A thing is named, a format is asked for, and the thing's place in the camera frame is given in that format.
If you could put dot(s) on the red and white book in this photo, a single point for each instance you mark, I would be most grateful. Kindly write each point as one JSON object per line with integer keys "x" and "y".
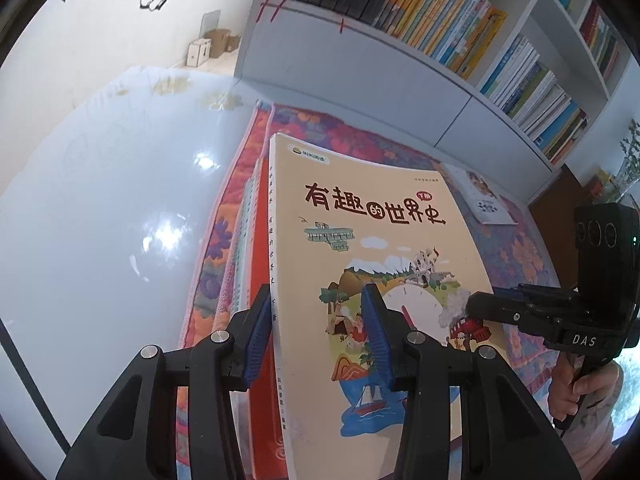
{"x": 260, "y": 410}

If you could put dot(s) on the white board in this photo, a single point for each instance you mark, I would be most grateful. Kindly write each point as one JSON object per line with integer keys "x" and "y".
{"x": 211, "y": 21}

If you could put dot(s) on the person's right forearm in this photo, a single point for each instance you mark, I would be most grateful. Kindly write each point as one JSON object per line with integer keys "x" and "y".
{"x": 595, "y": 442}

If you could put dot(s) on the person's right hand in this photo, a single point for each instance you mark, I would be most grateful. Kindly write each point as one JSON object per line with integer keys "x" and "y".
{"x": 595, "y": 385}

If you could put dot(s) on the row of yellow books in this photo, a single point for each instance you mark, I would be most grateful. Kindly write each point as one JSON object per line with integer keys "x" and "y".
{"x": 440, "y": 15}

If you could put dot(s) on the white bookshelf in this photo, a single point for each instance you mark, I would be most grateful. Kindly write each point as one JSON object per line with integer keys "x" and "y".
{"x": 375, "y": 75}

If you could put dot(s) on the row of mixed colourful books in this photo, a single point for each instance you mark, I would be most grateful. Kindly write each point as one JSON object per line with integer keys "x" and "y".
{"x": 595, "y": 30}

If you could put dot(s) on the floral blanket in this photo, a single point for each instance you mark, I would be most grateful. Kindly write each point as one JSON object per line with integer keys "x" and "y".
{"x": 525, "y": 260}

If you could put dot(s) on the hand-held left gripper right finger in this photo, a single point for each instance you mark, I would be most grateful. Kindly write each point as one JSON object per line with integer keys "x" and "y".
{"x": 375, "y": 340}

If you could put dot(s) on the green book with child figure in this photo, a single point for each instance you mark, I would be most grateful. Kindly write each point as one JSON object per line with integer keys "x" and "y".
{"x": 245, "y": 240}

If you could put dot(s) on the small thin white picture book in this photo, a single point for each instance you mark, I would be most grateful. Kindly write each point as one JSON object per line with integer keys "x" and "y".
{"x": 480, "y": 195}

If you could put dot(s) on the green plant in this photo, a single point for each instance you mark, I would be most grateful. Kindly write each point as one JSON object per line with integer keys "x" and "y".
{"x": 630, "y": 160}

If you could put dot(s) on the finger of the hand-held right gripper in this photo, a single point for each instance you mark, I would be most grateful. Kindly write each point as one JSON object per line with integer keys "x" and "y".
{"x": 510, "y": 310}

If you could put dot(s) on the brown wooden cabinet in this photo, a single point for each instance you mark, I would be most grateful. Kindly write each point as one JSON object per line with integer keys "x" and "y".
{"x": 555, "y": 240}

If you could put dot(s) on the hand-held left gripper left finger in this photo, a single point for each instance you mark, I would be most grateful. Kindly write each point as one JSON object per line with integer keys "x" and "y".
{"x": 260, "y": 340}

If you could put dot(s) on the beige illustrated book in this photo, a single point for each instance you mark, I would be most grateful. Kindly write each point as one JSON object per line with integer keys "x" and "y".
{"x": 350, "y": 240}

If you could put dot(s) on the brown cardboard box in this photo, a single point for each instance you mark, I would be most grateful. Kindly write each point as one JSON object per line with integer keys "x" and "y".
{"x": 225, "y": 42}

